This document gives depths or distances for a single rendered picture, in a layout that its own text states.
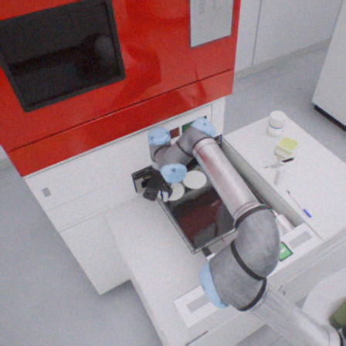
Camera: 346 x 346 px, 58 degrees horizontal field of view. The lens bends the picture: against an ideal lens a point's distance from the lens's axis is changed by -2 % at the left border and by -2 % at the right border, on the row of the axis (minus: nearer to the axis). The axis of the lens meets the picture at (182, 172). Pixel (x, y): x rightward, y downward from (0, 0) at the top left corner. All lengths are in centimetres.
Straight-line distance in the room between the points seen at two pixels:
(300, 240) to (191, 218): 41
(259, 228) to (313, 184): 64
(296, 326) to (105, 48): 88
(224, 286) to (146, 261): 54
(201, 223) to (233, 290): 50
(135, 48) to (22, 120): 37
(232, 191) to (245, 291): 24
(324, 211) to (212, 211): 42
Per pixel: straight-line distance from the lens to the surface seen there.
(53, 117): 99
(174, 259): 127
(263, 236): 75
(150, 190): 116
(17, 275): 243
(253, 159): 139
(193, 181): 137
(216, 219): 127
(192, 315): 105
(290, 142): 140
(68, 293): 223
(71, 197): 130
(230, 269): 77
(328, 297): 130
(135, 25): 94
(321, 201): 132
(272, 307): 87
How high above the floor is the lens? 197
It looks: 49 degrees down
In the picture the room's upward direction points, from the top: 3 degrees counter-clockwise
